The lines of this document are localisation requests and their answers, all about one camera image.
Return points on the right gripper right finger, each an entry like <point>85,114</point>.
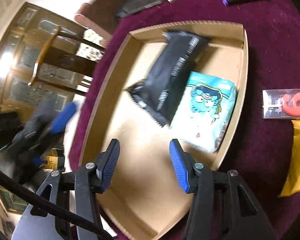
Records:
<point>183,166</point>

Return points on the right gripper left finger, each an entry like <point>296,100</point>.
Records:
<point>106,163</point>

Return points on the teal cartoon tissue pack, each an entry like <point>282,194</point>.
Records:
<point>204,111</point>

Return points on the black snack packet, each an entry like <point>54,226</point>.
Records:
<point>160,92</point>

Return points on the cardboard box tray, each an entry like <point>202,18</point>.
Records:
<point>144,199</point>

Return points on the wooden chair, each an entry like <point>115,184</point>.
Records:
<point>61,59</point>

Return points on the yellow packet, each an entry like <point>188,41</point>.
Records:
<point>292,183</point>

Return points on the maroon bed blanket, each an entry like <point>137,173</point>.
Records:
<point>261,149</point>

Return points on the black smartphone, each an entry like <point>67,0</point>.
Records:
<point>134,6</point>

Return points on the red ring blister pack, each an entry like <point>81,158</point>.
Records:
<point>281,103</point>

